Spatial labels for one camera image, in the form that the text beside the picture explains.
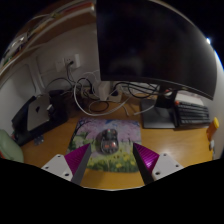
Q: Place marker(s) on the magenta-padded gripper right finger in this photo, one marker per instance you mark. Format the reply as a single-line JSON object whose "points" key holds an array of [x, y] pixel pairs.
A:
{"points": [[165, 165]]}

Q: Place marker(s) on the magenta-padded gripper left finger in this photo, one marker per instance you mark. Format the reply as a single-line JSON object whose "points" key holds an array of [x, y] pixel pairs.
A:
{"points": [[60, 165]]}

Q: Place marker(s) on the floral landscape print mouse pad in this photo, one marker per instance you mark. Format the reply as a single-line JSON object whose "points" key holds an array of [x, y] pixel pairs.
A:
{"points": [[128, 133]]}

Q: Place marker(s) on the silver mini computer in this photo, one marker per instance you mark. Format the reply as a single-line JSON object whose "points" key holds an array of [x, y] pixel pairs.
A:
{"points": [[38, 112]]}

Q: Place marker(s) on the black mechanical keyboard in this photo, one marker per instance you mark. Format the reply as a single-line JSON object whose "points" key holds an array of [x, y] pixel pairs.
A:
{"points": [[193, 115]]}

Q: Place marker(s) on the orange bottle with yellow lid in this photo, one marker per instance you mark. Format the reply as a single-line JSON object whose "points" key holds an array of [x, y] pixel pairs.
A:
{"points": [[212, 130]]}

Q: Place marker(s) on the black desktop stand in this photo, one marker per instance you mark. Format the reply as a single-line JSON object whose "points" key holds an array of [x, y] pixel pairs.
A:
{"points": [[60, 106]]}

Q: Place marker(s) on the white power strip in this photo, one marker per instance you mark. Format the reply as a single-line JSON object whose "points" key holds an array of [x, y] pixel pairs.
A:
{"points": [[105, 90]]}

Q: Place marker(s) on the black curved monitor with stand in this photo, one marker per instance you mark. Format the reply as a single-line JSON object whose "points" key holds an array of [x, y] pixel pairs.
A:
{"points": [[150, 43]]}

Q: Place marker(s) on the white light bar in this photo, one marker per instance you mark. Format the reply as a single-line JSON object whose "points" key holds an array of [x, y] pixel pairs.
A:
{"points": [[208, 40]]}

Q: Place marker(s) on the white wall socket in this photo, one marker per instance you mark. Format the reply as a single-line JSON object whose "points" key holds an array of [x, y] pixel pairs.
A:
{"points": [[68, 62]]}

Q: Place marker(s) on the wooden wall shelf unit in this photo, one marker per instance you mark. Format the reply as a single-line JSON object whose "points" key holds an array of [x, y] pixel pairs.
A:
{"points": [[43, 30]]}

